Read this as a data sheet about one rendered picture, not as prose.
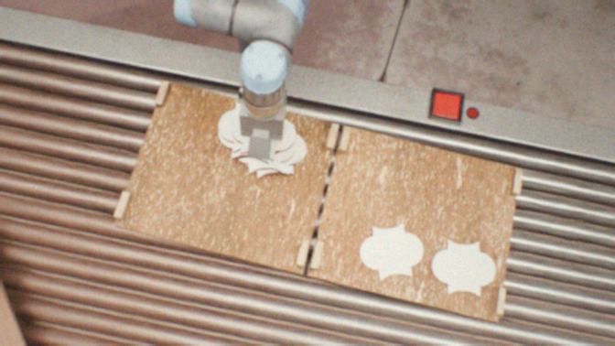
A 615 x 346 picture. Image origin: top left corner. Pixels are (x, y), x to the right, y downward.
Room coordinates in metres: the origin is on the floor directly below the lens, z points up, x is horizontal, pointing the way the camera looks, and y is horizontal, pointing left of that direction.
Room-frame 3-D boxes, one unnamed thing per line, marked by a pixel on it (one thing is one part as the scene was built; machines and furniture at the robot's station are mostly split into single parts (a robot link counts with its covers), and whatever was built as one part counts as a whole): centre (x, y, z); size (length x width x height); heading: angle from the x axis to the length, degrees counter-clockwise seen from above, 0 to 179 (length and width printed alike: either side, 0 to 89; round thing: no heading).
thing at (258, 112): (0.49, 0.10, 1.20); 0.08 x 0.08 x 0.05
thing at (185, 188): (0.41, 0.15, 0.93); 0.41 x 0.35 x 0.02; 86
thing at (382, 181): (0.39, -0.26, 0.93); 0.41 x 0.35 x 0.02; 87
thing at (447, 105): (0.67, -0.30, 0.92); 0.06 x 0.06 x 0.01; 89
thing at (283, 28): (0.59, 0.11, 1.28); 0.11 x 0.11 x 0.08; 86
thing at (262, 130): (0.46, 0.10, 1.12); 0.12 x 0.09 x 0.16; 4
